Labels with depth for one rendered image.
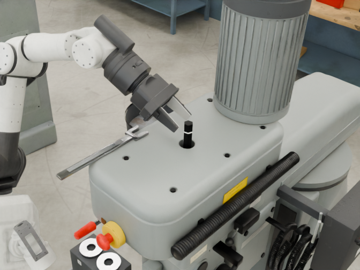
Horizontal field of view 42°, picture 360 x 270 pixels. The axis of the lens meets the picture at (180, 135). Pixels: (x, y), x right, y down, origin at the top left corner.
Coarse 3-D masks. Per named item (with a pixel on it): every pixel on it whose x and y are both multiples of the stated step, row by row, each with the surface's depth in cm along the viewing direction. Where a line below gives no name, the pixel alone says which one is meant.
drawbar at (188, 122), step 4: (184, 124) 107; (188, 124) 106; (192, 124) 107; (184, 128) 107; (188, 128) 107; (188, 132) 107; (184, 136) 108; (188, 136) 108; (184, 140) 109; (188, 140) 109; (184, 144) 110; (188, 144) 109; (188, 148) 110
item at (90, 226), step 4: (96, 220) 115; (88, 224) 113; (92, 224) 113; (96, 224) 114; (80, 228) 112; (84, 228) 112; (88, 228) 112; (92, 228) 113; (76, 232) 111; (80, 232) 111; (84, 232) 112; (88, 232) 112; (76, 236) 111; (80, 236) 111
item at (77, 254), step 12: (84, 240) 186; (72, 252) 181; (84, 252) 179; (96, 252) 180; (108, 252) 180; (72, 264) 186; (84, 264) 177; (96, 264) 177; (108, 264) 177; (120, 264) 176
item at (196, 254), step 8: (264, 192) 128; (256, 200) 126; (248, 208) 124; (256, 208) 129; (224, 224) 117; (232, 224) 121; (216, 232) 116; (224, 232) 119; (208, 240) 114; (216, 240) 118; (200, 248) 112; (208, 248) 116; (192, 256) 111; (200, 256) 115; (176, 264) 112; (184, 264) 111; (192, 264) 113
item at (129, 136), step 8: (136, 128) 113; (128, 136) 111; (136, 136) 111; (144, 136) 112; (112, 144) 108; (120, 144) 108; (96, 152) 106; (104, 152) 106; (80, 160) 103; (88, 160) 103; (96, 160) 104; (72, 168) 101; (80, 168) 101; (56, 176) 99; (64, 176) 99
